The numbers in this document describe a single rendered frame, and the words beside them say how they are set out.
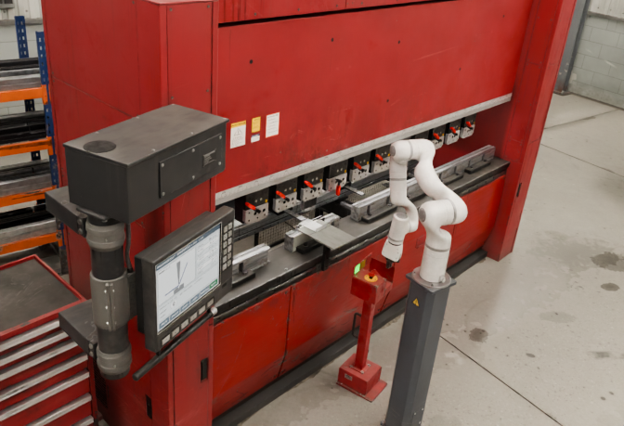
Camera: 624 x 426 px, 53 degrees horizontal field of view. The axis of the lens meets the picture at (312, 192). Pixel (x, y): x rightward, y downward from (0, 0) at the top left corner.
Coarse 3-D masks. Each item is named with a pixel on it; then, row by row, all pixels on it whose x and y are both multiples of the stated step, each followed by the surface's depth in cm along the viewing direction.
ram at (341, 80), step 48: (432, 0) 365; (480, 0) 394; (528, 0) 442; (240, 48) 265; (288, 48) 285; (336, 48) 310; (384, 48) 339; (432, 48) 373; (480, 48) 416; (240, 96) 274; (288, 96) 296; (336, 96) 323; (384, 96) 354; (432, 96) 392; (480, 96) 440; (288, 144) 309; (336, 144) 338; (384, 144) 372; (240, 192) 296
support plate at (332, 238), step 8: (320, 224) 350; (328, 224) 351; (304, 232) 341; (312, 232) 341; (320, 232) 342; (328, 232) 343; (336, 232) 343; (344, 232) 344; (320, 240) 334; (328, 240) 335; (336, 240) 335; (344, 240) 336; (352, 240) 338; (336, 248) 329
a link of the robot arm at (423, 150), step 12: (420, 144) 312; (432, 144) 315; (420, 156) 313; (432, 156) 310; (420, 168) 304; (432, 168) 304; (420, 180) 302; (432, 180) 299; (432, 192) 300; (444, 192) 297; (456, 204) 291; (456, 216) 290
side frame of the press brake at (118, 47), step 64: (64, 0) 247; (128, 0) 217; (192, 0) 214; (64, 64) 262; (128, 64) 228; (192, 64) 223; (64, 128) 278; (192, 192) 245; (128, 384) 304; (192, 384) 287
